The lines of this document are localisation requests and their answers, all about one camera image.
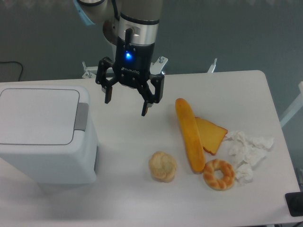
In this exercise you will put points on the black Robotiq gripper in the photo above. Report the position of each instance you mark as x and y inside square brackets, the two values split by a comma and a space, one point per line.
[131, 68]

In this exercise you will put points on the white push-lid trash can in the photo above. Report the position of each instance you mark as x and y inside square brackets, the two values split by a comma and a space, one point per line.
[46, 132]

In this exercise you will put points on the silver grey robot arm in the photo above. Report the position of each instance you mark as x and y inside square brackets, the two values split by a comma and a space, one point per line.
[131, 27]

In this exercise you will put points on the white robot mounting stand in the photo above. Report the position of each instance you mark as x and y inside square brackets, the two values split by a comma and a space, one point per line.
[155, 68]

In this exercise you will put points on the long orange baguette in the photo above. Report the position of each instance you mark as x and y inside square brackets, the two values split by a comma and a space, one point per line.
[191, 136]

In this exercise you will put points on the round flower bread roll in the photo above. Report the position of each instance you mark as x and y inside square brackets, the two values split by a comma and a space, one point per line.
[162, 166]

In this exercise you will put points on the orange toast slice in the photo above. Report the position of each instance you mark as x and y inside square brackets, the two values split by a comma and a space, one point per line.
[211, 135]

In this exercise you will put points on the crumpled white tissue paper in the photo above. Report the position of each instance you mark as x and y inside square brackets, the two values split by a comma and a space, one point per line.
[246, 153]

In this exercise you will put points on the black device at table edge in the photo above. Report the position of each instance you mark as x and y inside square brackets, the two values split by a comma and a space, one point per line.
[294, 202]

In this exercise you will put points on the twisted ring bread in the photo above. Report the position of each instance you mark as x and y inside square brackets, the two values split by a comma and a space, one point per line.
[219, 174]

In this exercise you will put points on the white frame post right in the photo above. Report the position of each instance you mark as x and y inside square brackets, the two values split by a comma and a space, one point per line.
[293, 108]

